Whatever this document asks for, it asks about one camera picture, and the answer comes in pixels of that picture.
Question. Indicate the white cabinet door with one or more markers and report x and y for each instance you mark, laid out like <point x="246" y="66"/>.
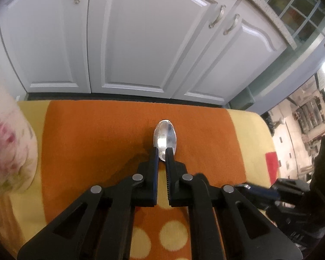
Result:
<point x="13" y="67"/>
<point x="43" y="32"/>
<point x="151" y="38"/>
<point x="233" y="67"/>

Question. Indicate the orange and yellow printed cloth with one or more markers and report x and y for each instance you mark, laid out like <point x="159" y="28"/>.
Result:
<point x="97" y="140"/>

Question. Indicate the large metal spoon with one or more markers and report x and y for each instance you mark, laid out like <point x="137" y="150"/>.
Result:
<point x="163" y="135"/>

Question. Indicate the glass paned door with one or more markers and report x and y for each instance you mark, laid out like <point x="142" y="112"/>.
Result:
<point x="298" y="5"/>

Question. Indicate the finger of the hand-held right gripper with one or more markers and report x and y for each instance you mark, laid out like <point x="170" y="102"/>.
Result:
<point x="260" y="193"/>

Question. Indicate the speckled stone countertop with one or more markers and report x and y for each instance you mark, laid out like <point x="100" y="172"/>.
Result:
<point x="270" y="8"/>

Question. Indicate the cluttered shelf unit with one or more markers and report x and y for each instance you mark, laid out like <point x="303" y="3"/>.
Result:
<point x="311" y="113"/>

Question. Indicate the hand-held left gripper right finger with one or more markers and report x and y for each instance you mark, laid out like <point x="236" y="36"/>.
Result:
<point x="171" y="173"/>

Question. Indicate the teal and white utensil holder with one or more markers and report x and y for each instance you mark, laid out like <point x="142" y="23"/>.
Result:
<point x="8" y="146"/>

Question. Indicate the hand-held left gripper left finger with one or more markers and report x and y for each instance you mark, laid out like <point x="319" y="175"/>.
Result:
<point x="153" y="173"/>

